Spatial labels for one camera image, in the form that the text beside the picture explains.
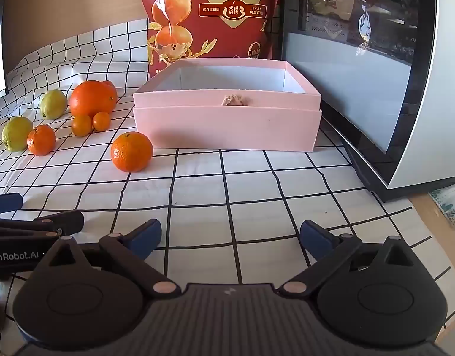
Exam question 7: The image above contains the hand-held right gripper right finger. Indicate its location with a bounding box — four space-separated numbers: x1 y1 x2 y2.
280 220 428 300

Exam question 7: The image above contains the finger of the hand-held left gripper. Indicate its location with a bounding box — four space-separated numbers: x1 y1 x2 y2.
0 193 23 216
0 210 84 240

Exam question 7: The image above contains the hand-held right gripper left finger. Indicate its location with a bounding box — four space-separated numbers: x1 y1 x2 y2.
32 219 181 300

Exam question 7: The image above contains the green lime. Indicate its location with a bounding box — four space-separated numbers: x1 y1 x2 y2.
2 116 34 152

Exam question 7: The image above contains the small tangerine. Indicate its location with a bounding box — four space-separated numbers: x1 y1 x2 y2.
92 111 112 132
71 114 93 137

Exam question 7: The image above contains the large orange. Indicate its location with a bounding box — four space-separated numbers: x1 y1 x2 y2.
69 80 117 118

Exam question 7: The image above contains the pink cardboard box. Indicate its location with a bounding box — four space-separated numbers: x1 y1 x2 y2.
133 58 322 152

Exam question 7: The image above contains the white black checked tablecloth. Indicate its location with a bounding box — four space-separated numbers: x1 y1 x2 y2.
0 18 454 305

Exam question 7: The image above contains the patterned mat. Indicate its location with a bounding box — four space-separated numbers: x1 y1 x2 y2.
428 180 455 228

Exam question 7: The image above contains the white glass computer case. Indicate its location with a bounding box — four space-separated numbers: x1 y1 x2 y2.
275 0 455 203

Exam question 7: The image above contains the red snack bag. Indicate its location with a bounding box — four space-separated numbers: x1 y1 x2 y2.
141 0 283 79

